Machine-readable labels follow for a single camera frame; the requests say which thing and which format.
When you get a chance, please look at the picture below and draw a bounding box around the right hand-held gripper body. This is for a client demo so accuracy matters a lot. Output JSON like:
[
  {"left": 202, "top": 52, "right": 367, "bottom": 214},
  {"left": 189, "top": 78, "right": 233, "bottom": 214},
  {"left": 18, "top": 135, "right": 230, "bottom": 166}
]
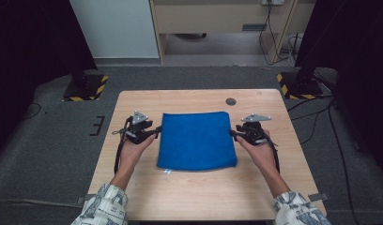
[{"left": 236, "top": 112, "right": 272, "bottom": 146}]

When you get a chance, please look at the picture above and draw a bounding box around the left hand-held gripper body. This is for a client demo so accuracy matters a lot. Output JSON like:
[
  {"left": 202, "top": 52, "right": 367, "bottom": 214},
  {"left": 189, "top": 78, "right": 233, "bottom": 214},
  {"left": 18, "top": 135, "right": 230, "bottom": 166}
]
[{"left": 112, "top": 110, "right": 155, "bottom": 145}]

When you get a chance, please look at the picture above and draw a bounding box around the blue cloth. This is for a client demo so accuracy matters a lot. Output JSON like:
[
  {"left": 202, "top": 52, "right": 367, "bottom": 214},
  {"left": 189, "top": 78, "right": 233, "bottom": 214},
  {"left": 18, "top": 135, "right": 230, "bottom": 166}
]
[{"left": 156, "top": 111, "right": 238, "bottom": 175}]

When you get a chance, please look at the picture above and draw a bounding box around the person's right hand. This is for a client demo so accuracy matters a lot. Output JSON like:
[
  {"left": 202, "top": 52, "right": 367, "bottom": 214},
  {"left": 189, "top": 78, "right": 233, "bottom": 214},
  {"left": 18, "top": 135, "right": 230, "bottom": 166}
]
[{"left": 236, "top": 129, "right": 278, "bottom": 178}]

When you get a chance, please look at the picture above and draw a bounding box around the person's left hand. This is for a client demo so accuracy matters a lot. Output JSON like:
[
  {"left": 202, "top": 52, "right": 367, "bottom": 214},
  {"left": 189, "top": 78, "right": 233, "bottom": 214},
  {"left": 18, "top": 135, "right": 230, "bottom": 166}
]
[{"left": 116, "top": 133, "right": 158, "bottom": 180}]

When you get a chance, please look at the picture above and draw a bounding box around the black stand base striped edge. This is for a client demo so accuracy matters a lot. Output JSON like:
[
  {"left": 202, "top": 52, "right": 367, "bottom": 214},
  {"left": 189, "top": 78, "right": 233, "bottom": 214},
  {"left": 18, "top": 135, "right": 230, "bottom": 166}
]
[
  {"left": 276, "top": 71, "right": 325, "bottom": 101},
  {"left": 61, "top": 73, "right": 109, "bottom": 102}
]

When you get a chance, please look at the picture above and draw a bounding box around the grey tape strip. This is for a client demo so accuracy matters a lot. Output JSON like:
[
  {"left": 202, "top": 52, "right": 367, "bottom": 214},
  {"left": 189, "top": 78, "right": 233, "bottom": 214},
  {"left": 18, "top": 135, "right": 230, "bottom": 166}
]
[
  {"left": 76, "top": 194, "right": 97, "bottom": 206},
  {"left": 307, "top": 192, "right": 330, "bottom": 203}
]

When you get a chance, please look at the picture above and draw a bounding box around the white panel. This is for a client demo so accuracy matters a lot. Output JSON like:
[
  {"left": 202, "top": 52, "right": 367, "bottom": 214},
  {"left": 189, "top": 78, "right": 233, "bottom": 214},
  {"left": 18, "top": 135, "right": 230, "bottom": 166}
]
[{"left": 69, "top": 0, "right": 160, "bottom": 59}]

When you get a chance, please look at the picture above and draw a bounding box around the light wooden desk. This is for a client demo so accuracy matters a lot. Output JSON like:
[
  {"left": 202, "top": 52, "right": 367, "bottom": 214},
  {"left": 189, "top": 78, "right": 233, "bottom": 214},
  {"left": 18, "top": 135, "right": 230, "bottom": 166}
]
[{"left": 148, "top": 0, "right": 315, "bottom": 65}]

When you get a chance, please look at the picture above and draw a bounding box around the black curtain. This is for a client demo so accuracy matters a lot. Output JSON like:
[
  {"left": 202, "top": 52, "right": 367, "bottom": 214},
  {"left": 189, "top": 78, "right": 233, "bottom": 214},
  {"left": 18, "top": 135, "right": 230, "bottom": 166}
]
[
  {"left": 294, "top": 0, "right": 383, "bottom": 179},
  {"left": 0, "top": 0, "right": 99, "bottom": 158}
]

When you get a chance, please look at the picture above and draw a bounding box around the white cable bundle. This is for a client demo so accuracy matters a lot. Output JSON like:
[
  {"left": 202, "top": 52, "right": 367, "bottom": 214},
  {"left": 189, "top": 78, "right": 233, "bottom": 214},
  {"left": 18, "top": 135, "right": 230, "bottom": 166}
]
[{"left": 286, "top": 33, "right": 304, "bottom": 68}]

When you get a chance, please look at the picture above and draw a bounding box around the long black floor cable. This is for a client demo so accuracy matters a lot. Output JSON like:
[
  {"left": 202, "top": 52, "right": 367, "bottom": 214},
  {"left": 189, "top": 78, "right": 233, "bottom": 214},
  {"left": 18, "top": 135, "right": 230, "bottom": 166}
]
[{"left": 328, "top": 99, "right": 354, "bottom": 225}]

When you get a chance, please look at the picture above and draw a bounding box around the black hanging cable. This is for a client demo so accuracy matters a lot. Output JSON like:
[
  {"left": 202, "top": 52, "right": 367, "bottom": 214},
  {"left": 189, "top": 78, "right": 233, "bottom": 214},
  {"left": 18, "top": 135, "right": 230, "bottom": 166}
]
[{"left": 258, "top": 0, "right": 296, "bottom": 66}]

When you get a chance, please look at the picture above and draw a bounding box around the thin black looped cable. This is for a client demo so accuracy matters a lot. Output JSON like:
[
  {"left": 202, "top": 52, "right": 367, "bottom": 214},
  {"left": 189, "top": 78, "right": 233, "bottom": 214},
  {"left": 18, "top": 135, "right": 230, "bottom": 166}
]
[{"left": 23, "top": 102, "right": 42, "bottom": 120}]

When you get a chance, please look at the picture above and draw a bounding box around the pale grey floor cable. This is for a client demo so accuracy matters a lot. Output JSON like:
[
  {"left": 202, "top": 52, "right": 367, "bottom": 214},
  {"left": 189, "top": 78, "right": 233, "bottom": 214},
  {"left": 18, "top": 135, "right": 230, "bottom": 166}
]
[{"left": 0, "top": 199, "right": 83, "bottom": 209}]

